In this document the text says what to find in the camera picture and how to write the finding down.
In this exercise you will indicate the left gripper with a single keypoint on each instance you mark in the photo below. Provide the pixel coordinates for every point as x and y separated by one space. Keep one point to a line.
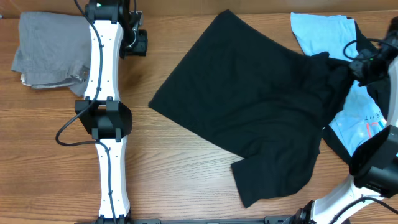
140 48

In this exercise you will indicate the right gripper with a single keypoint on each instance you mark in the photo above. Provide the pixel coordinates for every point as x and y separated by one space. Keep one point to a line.
356 69

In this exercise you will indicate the black t-shirt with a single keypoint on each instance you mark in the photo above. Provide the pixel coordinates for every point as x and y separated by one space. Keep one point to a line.
249 95

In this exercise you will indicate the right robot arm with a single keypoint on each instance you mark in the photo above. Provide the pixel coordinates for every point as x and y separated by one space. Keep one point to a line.
373 165

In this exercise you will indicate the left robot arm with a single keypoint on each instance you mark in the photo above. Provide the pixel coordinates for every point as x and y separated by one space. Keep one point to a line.
114 34

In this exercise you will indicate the light blue t-shirt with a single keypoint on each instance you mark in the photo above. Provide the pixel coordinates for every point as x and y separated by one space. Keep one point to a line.
334 35

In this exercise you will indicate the folded grey shorts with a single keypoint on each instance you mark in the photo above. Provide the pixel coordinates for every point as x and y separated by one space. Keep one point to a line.
54 51

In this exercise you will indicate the folded beige garment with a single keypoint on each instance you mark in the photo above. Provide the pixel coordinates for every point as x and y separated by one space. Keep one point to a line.
24 80

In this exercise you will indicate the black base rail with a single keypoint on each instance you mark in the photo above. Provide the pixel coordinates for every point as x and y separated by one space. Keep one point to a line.
211 221

